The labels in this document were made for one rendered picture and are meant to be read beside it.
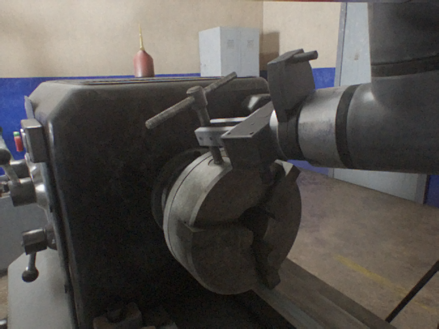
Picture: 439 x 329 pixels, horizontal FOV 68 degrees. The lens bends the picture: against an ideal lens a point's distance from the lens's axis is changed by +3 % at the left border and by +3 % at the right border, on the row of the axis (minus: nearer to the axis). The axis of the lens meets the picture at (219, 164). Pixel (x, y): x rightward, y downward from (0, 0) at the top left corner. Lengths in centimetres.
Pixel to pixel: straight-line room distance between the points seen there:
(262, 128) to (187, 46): 405
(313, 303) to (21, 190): 69
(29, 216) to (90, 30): 215
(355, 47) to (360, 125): 370
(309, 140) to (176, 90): 38
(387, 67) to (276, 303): 62
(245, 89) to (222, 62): 330
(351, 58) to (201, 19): 192
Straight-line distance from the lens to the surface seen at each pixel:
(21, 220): 273
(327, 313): 81
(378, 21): 32
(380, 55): 32
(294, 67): 37
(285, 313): 79
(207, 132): 48
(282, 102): 36
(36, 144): 64
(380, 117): 32
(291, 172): 56
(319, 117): 34
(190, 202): 50
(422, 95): 30
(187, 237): 49
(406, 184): 383
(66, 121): 61
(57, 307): 91
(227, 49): 409
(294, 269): 93
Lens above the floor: 135
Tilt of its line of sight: 16 degrees down
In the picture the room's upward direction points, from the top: 2 degrees counter-clockwise
